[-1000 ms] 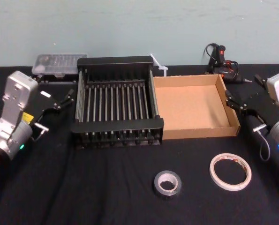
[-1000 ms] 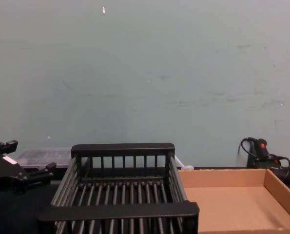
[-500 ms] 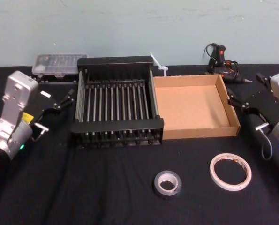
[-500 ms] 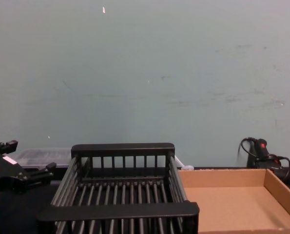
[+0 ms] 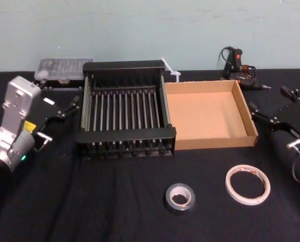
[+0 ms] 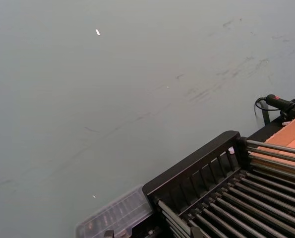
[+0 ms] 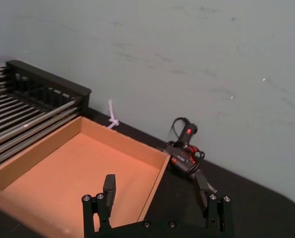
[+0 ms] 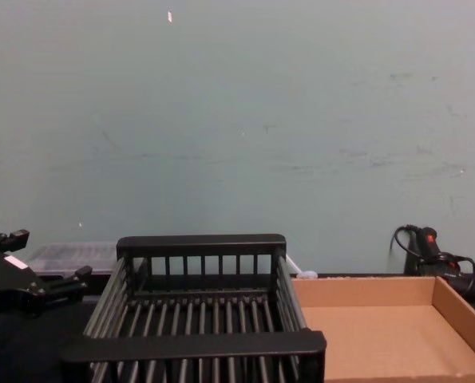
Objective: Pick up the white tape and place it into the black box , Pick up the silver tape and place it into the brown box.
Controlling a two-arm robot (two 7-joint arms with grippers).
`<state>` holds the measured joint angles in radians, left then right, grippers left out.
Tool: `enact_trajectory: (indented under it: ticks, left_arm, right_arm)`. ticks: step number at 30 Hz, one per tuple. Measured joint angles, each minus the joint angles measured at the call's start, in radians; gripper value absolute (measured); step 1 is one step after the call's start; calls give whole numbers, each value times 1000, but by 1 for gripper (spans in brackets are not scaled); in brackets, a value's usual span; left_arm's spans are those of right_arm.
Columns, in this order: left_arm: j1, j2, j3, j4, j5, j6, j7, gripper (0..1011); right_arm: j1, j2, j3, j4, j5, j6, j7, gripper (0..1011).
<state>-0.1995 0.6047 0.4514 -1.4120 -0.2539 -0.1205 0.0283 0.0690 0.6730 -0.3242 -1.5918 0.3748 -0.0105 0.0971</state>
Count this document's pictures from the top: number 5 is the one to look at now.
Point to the black table cloth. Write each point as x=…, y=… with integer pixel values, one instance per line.
x=114, y=201

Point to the clear plastic case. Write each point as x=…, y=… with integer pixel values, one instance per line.
x=61, y=69

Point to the black rack with steel bars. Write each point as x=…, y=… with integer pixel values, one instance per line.
x=125, y=133

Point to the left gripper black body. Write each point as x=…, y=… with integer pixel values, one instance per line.
x=45, y=111

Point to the white tape roll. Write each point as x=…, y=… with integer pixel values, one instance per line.
x=245, y=200

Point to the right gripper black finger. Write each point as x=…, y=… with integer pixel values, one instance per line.
x=289, y=92
x=265, y=119

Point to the silver tape roll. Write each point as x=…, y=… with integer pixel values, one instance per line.
x=180, y=209

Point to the pale wall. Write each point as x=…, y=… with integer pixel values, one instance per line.
x=139, y=27

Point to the shallow brown cardboard tray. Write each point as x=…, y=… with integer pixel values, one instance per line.
x=205, y=113

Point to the small white three-armed plastic piece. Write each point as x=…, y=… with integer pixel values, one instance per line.
x=175, y=74

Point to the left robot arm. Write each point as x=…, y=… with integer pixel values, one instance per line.
x=13, y=100

